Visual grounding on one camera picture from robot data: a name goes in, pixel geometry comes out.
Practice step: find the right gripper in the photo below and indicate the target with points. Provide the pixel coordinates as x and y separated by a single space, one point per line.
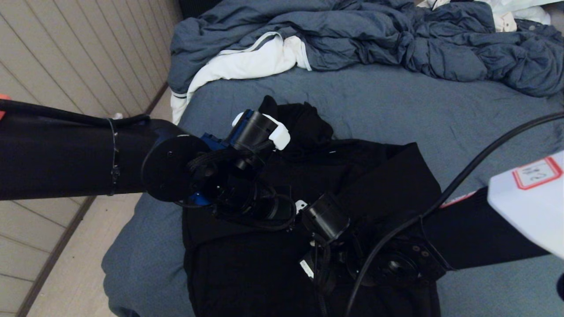
321 268

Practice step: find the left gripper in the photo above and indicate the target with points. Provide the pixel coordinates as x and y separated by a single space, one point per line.
251 202

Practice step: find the black zip hoodie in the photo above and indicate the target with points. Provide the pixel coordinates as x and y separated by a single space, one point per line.
396 185

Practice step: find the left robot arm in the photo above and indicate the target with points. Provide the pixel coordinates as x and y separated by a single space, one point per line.
66 154

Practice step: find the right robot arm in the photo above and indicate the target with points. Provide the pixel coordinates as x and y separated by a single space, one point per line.
484 229

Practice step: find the blue bed sheet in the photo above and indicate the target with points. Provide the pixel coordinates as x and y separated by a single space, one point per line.
418 110

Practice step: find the crumpled blue duvet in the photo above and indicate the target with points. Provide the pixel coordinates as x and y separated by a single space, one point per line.
352 31

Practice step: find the dark headboard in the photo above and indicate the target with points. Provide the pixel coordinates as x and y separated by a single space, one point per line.
198 8

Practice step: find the cream crumpled garment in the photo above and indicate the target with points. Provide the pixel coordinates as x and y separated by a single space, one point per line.
504 21

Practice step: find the white pillow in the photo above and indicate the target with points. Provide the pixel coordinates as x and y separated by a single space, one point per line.
524 9

